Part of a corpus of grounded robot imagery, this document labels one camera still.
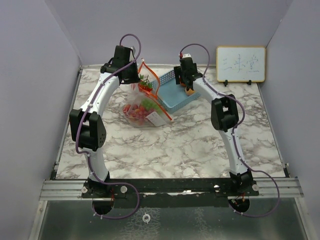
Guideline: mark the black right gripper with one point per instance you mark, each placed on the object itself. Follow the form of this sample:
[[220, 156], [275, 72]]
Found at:
[[178, 74]]

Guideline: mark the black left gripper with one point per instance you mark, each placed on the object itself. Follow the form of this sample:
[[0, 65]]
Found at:
[[135, 78]]

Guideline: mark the peach fruit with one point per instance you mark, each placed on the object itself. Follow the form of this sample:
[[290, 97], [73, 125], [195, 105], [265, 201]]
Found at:
[[189, 91]]

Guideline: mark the red strawberry bunch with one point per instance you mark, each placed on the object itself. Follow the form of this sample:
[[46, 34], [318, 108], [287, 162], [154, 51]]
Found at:
[[127, 110]]

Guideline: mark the green grape bunch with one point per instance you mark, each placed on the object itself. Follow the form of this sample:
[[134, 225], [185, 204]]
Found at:
[[150, 104]]

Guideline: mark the clear zip bag orange zipper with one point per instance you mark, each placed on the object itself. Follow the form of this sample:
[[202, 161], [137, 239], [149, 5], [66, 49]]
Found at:
[[156, 118]]

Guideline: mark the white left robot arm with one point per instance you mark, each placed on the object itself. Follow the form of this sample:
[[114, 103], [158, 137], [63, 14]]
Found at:
[[87, 128]]

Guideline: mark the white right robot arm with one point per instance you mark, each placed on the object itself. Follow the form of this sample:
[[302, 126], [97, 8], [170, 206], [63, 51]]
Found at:
[[224, 118]]

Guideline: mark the blue plastic basket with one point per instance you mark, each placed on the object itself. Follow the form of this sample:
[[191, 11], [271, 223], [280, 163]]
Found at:
[[170, 95]]

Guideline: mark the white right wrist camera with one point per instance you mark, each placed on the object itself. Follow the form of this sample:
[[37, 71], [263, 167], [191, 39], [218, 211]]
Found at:
[[186, 55]]

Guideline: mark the small whiteboard wooden frame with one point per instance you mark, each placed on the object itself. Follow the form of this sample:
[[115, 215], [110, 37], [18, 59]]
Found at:
[[241, 64]]

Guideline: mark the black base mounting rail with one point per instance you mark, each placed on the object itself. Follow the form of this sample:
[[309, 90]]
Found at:
[[167, 192]]

